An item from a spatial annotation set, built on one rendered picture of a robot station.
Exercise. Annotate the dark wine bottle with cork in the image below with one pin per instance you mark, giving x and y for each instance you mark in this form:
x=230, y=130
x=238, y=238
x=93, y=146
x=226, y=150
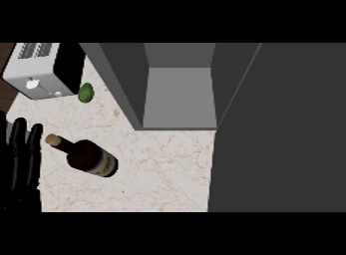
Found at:
x=90, y=158

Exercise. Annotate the green avocado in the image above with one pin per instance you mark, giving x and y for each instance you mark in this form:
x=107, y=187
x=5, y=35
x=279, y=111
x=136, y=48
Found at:
x=85, y=92

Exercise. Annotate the grey open cabinet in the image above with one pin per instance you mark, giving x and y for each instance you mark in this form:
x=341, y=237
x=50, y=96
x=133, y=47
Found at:
x=178, y=93

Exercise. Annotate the dark grey cabinet door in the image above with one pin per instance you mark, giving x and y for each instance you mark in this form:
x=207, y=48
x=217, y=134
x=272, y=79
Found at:
x=294, y=132

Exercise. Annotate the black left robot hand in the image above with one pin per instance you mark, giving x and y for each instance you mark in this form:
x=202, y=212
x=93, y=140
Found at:
x=14, y=172

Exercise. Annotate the silver toaster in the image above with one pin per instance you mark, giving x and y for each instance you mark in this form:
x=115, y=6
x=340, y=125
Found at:
x=38, y=71

